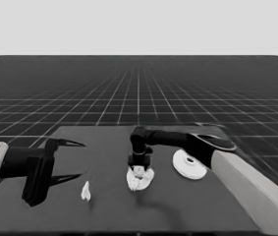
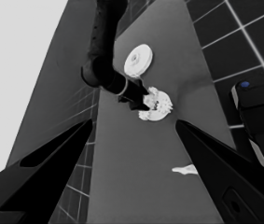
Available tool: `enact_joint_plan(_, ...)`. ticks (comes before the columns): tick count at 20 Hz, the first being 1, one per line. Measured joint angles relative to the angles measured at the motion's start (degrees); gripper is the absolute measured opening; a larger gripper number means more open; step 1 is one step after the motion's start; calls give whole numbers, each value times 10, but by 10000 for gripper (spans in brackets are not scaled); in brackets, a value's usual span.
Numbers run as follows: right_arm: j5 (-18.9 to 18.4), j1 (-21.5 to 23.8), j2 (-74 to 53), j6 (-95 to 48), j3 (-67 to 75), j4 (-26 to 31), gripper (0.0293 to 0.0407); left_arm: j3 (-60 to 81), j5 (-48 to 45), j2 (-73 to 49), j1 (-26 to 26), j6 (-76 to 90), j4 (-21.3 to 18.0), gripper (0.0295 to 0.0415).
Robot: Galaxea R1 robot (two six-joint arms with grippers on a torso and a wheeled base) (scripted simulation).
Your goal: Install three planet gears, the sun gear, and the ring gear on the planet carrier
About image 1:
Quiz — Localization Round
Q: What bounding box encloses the small white T-shaped piece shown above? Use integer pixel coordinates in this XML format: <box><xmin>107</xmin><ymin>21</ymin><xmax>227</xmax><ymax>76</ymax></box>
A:
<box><xmin>81</xmin><ymin>180</ymin><xmax>92</xmax><ymax>202</ymax></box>

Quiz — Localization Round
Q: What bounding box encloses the white round carrier with pins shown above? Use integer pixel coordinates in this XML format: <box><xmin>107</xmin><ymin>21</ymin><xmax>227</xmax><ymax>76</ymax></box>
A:
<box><xmin>125</xmin><ymin>166</ymin><xmax>153</xmax><ymax>193</ymax></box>

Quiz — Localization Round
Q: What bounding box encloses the large thick white disc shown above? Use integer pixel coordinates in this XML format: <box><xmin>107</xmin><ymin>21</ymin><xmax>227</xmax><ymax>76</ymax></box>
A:
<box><xmin>172</xmin><ymin>148</ymin><xmax>208</xmax><ymax>181</ymax></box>

